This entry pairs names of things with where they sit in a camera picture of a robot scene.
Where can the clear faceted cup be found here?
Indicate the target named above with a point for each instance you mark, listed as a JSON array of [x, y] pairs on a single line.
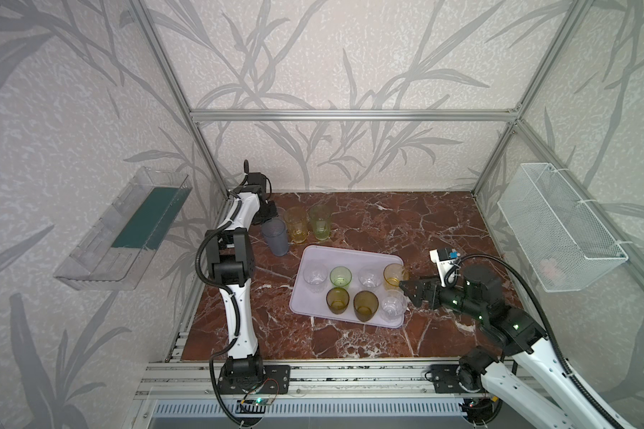
[[315, 277]]

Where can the brown textured cup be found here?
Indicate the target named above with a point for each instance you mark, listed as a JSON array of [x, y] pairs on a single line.
[[365, 305], [337, 299]]

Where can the white wire basket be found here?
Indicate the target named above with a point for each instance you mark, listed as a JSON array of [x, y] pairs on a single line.
[[567, 246]]

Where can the small green cup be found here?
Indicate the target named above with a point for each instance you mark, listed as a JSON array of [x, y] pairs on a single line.
[[340, 277]]

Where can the tall green plastic cup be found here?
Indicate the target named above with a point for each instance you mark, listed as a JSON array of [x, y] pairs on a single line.
[[320, 220]]

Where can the small clear faceted glass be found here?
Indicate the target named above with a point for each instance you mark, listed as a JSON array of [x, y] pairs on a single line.
[[392, 307]]

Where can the tall blue frosted cup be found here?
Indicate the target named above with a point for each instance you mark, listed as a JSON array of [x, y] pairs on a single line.
[[275, 234]]

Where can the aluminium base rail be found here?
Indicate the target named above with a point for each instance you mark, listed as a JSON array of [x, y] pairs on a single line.
[[359, 378]]

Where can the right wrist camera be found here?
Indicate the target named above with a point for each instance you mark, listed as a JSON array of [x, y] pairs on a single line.
[[444, 259]]

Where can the tall yellow plastic cup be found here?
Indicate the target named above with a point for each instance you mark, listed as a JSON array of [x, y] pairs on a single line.
[[296, 219]]

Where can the small yellow cup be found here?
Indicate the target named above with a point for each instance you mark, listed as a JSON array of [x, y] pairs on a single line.
[[393, 275]]

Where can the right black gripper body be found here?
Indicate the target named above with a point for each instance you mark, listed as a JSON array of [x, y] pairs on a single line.
[[452, 298]]

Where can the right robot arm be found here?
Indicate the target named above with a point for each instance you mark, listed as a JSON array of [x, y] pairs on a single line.
[[517, 334]]

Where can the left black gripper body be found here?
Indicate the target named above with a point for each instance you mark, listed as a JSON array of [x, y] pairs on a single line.
[[269, 211]]

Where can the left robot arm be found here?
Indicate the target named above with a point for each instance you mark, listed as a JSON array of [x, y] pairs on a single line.
[[225, 260]]

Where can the lavender plastic tray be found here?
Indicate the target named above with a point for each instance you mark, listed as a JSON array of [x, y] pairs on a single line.
[[307, 303]]

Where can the clear plastic wall bin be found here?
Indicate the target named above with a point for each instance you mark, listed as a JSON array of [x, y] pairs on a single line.
[[117, 251]]

